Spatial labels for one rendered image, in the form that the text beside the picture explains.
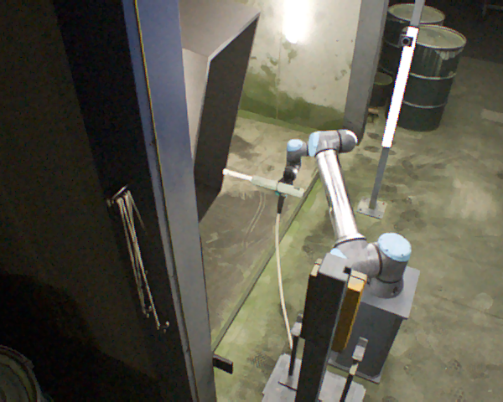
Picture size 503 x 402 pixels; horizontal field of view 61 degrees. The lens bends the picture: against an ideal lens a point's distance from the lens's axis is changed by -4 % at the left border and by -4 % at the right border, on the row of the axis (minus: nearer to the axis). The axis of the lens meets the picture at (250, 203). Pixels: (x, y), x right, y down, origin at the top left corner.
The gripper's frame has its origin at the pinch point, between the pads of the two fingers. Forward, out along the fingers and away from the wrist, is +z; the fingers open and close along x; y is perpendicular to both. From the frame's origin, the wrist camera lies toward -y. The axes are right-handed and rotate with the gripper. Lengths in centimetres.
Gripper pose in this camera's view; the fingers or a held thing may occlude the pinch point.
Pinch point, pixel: (281, 193)
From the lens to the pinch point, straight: 258.0
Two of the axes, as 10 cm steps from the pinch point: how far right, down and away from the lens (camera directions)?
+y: -1.0, 7.5, 6.6
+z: -2.9, 6.1, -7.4
